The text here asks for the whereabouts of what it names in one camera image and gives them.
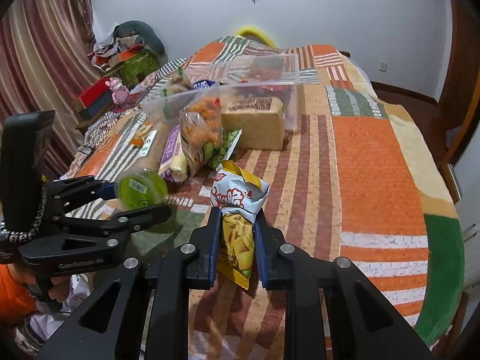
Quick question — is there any blue white snack bag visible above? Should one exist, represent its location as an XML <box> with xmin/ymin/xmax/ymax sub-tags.
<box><xmin>193</xmin><ymin>80</ymin><xmax>216</xmax><ymax>90</ymax></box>

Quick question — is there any brown cracker sleeve pack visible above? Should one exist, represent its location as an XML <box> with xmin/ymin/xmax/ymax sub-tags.
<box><xmin>128</xmin><ymin>121</ymin><xmax>170</xmax><ymax>172</ymax></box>

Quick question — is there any yellow curved footboard pad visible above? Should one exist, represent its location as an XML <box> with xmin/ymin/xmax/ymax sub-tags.
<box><xmin>235</xmin><ymin>26</ymin><xmax>277</xmax><ymax>48</ymax></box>

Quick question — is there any person's left hand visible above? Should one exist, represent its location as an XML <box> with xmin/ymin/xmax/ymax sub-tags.
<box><xmin>8</xmin><ymin>263</ymin><xmax>71</xmax><ymax>302</ymax></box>

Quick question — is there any patchwork orange bed blanket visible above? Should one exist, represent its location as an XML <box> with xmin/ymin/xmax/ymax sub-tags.
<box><xmin>68</xmin><ymin>36</ymin><xmax>464</xmax><ymax>359</ymax></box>

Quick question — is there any grey green pillow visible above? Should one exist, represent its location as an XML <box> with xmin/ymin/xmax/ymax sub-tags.
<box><xmin>113</xmin><ymin>20</ymin><xmax>165</xmax><ymax>55</ymax></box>

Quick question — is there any pile of clothes clutter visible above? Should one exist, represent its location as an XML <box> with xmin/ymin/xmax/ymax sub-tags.
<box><xmin>88</xmin><ymin>35</ymin><xmax>144</xmax><ymax>71</ymax></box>

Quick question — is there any orange floss pastry bag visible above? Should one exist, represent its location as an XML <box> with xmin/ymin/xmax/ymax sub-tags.
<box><xmin>179</xmin><ymin>85</ymin><xmax>224</xmax><ymax>177</ymax></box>

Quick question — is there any purple wrapped cheese stick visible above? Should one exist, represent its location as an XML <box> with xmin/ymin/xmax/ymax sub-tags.
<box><xmin>158</xmin><ymin>125</ymin><xmax>188</xmax><ymax>185</ymax></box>

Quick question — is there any pink plush toy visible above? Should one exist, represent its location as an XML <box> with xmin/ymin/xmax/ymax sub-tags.
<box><xmin>105</xmin><ymin>77</ymin><xmax>129</xmax><ymax>106</ymax></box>

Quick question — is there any clear plastic storage bin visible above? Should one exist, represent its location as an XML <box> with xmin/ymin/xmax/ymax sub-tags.
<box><xmin>142</xmin><ymin>54</ymin><xmax>299</xmax><ymax>131</ymax></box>

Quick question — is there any striped red gold curtain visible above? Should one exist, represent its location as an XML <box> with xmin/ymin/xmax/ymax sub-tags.
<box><xmin>1</xmin><ymin>0</ymin><xmax>99</xmax><ymax>176</ymax></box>

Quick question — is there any green round jelly cup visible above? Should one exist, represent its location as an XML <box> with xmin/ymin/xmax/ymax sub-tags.
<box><xmin>115</xmin><ymin>169</ymin><xmax>168</xmax><ymax>211</ymax></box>

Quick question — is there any red gift box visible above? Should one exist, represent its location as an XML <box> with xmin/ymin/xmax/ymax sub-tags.
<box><xmin>72</xmin><ymin>76</ymin><xmax>113</xmax><ymax>113</ymax></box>

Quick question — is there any green fabric storage box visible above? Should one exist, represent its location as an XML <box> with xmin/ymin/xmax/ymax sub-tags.
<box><xmin>118</xmin><ymin>50</ymin><xmax>159</xmax><ymax>89</ymax></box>

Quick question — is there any yellow chips snack bag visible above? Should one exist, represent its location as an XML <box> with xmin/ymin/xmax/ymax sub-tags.
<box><xmin>210</xmin><ymin>160</ymin><xmax>270</xmax><ymax>290</ymax></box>

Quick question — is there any beige green snack packet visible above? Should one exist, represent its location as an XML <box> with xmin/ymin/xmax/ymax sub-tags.
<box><xmin>160</xmin><ymin>67</ymin><xmax>193</xmax><ymax>98</ymax></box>

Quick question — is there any red noodle snack bag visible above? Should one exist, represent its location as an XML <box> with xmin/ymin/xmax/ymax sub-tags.
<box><xmin>241</xmin><ymin>55</ymin><xmax>296</xmax><ymax>97</ymax></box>

